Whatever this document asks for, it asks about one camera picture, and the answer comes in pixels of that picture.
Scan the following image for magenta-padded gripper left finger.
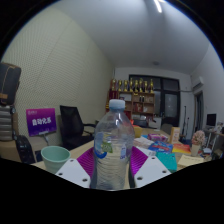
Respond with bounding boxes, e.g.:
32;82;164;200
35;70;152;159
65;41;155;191
54;147;97;190

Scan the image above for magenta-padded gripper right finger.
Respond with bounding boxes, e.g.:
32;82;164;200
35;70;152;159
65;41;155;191
128;145;173;189

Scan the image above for clear plastic water bottle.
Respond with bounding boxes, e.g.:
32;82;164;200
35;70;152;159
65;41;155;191
89;98;136;191

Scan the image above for teal book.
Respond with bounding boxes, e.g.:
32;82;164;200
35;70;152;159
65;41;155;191
155;151;178;173

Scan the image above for light green cup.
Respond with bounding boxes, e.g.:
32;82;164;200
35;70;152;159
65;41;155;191
40;145;72;175

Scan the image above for blue printed packet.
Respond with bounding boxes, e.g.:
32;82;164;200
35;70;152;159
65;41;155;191
147;140;174;154

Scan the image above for white paper booklet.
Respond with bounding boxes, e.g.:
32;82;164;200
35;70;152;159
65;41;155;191
133;136;155;150

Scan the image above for orange book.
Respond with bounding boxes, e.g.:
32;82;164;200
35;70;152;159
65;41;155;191
171;143;193;155

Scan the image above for pale yellow book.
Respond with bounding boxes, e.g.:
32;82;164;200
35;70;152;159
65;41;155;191
176;154;205;169

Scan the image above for yellow gift box red ribbon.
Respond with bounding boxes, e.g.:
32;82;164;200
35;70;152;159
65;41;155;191
132;124;144;139

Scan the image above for orange standing card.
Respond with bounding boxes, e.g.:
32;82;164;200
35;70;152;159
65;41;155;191
169;126;181;145

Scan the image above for black office chair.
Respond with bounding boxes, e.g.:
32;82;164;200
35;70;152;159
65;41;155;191
59;105;98;151

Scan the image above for black suitcase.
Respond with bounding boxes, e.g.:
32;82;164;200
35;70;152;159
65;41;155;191
14;134;37;164

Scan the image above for pink flowers in white pot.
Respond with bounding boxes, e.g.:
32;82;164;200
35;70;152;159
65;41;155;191
190;129;207;158

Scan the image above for purple sign board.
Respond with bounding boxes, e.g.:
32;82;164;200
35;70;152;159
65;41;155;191
25;107;58;138

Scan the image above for wooden shelf unit with trophies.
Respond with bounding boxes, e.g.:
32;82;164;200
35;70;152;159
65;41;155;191
105;77;156;123

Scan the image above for long wooden side desk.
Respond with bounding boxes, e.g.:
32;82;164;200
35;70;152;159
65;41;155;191
203;128;224;158

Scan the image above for dark framed glass door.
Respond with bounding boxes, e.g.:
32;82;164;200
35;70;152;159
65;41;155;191
128;74;181;128

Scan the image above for black computer monitor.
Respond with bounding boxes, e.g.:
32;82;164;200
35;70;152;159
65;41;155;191
206;113;218;128

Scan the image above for silver ribbed suitcase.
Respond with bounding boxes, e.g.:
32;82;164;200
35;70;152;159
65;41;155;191
0;104;18;142

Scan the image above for dark grey bag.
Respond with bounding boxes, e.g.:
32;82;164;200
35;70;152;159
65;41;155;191
0;62;22;106

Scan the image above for ceiling tube light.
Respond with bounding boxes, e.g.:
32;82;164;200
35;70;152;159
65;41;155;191
153;0;164;14

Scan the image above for white wall air conditioner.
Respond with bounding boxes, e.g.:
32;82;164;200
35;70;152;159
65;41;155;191
191;76;205;90

